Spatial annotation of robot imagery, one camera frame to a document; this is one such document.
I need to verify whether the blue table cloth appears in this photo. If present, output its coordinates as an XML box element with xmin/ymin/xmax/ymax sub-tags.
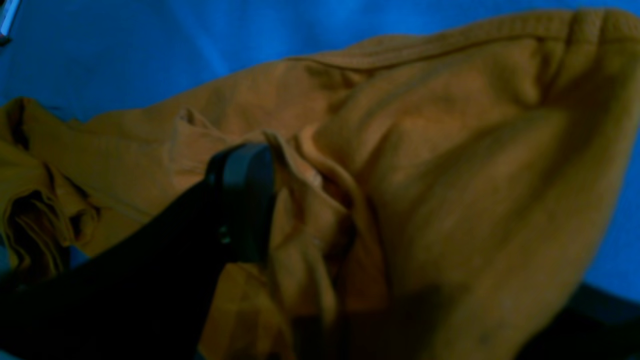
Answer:
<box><xmin>0</xmin><ymin>0</ymin><xmax>640</xmax><ymax>306</ymax></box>

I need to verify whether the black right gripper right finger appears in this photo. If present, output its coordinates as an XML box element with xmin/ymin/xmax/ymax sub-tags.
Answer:
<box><xmin>516</xmin><ymin>284</ymin><xmax>640</xmax><ymax>360</ymax></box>

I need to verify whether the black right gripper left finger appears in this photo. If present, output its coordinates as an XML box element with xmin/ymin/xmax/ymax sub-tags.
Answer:
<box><xmin>1</xmin><ymin>143</ymin><xmax>275</xmax><ymax>360</ymax></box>

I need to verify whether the orange t-shirt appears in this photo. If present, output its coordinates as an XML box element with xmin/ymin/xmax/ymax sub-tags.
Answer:
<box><xmin>1</xmin><ymin>9</ymin><xmax>639</xmax><ymax>360</ymax></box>

